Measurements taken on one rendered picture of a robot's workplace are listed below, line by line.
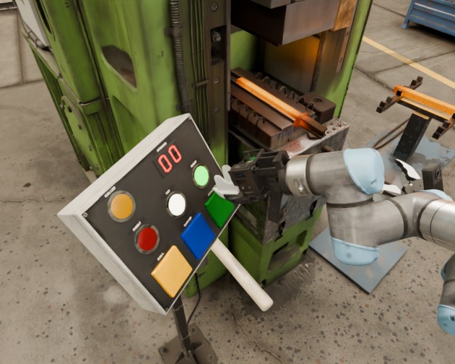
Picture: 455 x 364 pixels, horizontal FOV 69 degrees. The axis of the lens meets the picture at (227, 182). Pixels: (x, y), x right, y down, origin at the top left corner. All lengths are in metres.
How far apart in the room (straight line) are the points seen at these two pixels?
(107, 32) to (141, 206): 0.72
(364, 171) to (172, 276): 0.42
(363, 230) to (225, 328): 1.24
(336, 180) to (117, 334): 1.44
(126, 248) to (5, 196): 2.05
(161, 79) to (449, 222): 0.70
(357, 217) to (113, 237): 0.42
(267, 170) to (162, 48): 0.42
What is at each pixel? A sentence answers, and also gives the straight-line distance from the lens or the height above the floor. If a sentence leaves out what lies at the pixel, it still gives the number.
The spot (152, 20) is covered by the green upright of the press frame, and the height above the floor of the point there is 1.35.
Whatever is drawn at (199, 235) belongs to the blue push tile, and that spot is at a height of 1.01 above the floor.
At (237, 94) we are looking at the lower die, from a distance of 1.25.
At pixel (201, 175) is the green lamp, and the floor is 1.09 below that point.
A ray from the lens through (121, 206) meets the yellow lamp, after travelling 0.63.
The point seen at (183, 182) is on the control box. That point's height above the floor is 1.11.
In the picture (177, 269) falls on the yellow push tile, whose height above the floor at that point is 1.01.
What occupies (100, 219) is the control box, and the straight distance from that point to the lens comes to 0.61.
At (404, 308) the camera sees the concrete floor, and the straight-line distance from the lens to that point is 1.98.
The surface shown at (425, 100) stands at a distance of 1.45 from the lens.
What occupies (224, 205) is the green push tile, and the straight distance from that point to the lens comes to 0.81.
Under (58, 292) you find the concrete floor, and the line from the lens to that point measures 2.01.
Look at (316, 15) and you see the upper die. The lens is 0.99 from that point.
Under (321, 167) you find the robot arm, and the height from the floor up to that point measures 1.25.
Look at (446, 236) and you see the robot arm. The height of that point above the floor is 1.22.
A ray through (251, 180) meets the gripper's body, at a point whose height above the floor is 1.17.
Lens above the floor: 1.62
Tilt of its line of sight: 45 degrees down
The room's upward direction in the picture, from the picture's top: straight up
